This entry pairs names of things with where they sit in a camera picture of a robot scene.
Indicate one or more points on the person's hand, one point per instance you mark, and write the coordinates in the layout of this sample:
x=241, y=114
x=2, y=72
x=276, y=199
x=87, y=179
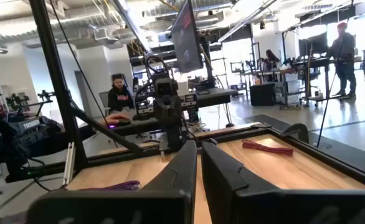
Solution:
x=112, y=119

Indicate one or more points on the background workbench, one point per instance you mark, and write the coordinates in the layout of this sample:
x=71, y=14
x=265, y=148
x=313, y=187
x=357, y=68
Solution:
x=310, y=63

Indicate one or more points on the person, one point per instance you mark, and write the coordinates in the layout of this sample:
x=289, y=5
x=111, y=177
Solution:
x=344, y=62
x=51, y=143
x=271, y=60
x=120, y=98

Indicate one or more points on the black cabinet box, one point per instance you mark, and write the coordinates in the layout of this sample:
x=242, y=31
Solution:
x=262, y=95

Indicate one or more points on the silver aluminium bar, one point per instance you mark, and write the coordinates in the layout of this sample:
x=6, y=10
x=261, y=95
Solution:
x=68, y=165

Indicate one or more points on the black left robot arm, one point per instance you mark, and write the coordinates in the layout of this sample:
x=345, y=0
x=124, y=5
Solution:
x=145, y=99

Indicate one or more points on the black desk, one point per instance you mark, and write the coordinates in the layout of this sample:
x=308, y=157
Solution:
x=216, y=96

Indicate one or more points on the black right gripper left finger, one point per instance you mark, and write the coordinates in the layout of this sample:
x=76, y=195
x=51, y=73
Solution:
x=170, y=202

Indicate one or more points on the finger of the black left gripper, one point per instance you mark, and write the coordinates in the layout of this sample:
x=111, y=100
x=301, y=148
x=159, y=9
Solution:
x=178, y=138
x=170, y=138

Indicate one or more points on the black computer monitor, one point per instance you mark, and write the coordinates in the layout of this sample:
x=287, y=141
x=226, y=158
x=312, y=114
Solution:
x=187, y=40

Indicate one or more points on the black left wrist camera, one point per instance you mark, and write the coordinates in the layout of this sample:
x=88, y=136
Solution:
x=166, y=87

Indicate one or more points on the black aluminium table frame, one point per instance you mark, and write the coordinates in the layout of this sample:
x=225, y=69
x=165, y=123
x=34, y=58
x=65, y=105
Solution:
x=58, y=77

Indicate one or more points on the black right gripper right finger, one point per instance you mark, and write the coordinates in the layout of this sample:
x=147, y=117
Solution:
x=232, y=202

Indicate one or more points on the background black robot arm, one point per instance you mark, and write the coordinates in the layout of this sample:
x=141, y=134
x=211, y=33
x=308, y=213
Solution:
x=20, y=101

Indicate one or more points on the black computer mouse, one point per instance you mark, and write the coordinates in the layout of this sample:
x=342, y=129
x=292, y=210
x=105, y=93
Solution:
x=124, y=122

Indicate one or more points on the black frame bracket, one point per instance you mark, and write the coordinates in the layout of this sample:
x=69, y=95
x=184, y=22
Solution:
x=296, y=132

